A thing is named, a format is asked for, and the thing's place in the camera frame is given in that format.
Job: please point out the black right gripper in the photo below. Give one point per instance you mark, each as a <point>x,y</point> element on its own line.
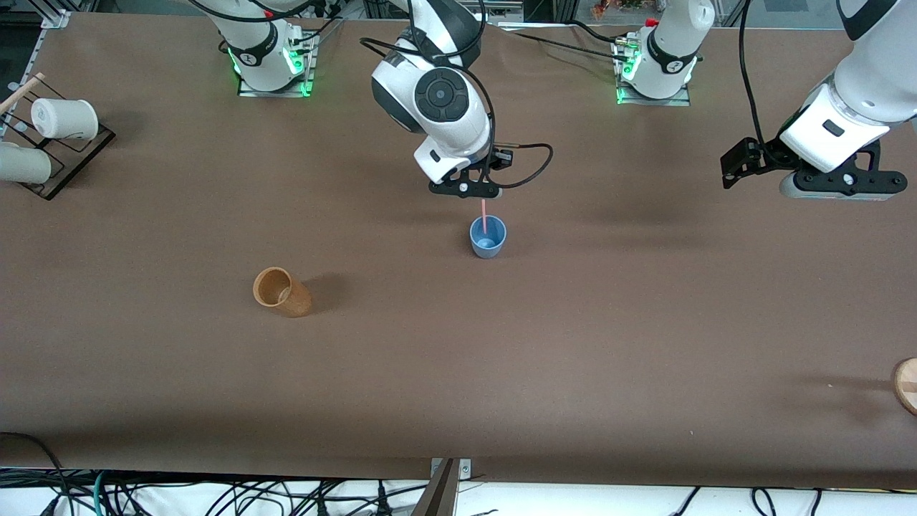
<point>499,155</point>

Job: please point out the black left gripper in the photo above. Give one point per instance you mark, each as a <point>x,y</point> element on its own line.
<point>768,157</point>

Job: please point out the pink chopstick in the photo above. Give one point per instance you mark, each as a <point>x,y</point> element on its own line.
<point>485,215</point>

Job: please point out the blue plastic cup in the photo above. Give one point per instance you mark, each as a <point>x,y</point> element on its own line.
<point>487,247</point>

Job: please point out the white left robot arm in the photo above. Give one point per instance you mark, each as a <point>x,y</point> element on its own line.
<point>860,93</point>

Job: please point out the brown wooden cup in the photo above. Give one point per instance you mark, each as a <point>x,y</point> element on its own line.
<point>297,301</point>

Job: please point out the white cup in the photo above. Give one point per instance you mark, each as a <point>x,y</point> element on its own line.
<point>21,163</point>
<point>68,118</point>

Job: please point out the round wooden disc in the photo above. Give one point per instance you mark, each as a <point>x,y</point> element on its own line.
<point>907,387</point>

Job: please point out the dark grey pole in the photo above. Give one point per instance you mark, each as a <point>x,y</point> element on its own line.
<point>438,494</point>

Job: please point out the wooden stick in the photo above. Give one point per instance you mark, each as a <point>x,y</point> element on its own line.
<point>21,92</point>

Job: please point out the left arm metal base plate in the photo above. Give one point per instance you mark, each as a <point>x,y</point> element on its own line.
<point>680,97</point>

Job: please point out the aluminium frame rail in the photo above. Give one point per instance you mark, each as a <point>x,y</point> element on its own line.
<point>501,8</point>

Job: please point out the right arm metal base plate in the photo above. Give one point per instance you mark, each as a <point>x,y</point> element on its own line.
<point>308,64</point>

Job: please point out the metal table edge bracket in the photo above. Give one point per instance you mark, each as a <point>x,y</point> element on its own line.
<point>464,468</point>

